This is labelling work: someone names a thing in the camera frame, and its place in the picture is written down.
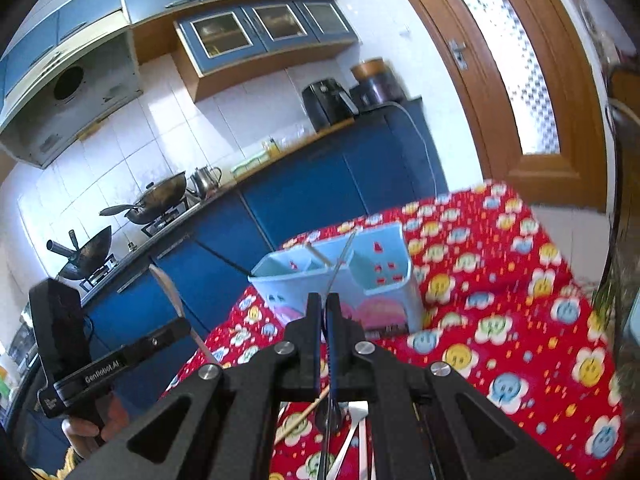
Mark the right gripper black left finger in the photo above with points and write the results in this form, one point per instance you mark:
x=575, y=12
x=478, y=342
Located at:
x=219, y=423

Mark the red smiley flower tablecloth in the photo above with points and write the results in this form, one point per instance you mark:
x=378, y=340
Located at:
x=501, y=307

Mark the black air fryer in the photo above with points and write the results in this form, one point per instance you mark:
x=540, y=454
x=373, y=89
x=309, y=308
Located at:
x=327, y=103

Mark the person's left hand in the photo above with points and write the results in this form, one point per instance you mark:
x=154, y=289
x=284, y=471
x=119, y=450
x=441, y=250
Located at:
x=82, y=434

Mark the wooden door with glass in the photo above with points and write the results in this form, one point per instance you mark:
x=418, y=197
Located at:
x=529, y=94

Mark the range hood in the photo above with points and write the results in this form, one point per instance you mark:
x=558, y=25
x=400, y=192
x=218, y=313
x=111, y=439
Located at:
x=69, y=90

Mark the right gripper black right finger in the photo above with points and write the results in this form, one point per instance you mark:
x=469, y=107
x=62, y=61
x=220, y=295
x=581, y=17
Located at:
x=428, y=422

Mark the black wok on stove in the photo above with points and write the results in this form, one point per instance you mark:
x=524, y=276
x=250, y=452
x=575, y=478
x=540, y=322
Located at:
x=155, y=201

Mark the dark pot with wooden lid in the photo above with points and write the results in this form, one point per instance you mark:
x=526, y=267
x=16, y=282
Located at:
x=376, y=84

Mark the blue wall cabinet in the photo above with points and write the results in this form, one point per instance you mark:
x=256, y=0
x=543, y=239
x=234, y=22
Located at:
x=218, y=43

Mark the beige plastic spoon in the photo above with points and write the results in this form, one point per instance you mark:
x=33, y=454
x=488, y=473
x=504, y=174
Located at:
x=171, y=292

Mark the blue kitchen base cabinets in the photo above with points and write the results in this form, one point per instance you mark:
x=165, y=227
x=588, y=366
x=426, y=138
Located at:
x=385, y=159

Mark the white chopstick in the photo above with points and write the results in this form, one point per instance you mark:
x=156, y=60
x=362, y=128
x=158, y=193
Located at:
x=363, y=468
x=357, y=410

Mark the steel kettle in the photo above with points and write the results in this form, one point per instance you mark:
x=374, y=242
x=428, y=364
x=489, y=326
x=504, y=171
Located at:
x=206, y=181

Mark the light blue utensil box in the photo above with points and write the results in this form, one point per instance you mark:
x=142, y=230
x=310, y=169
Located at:
x=372, y=274

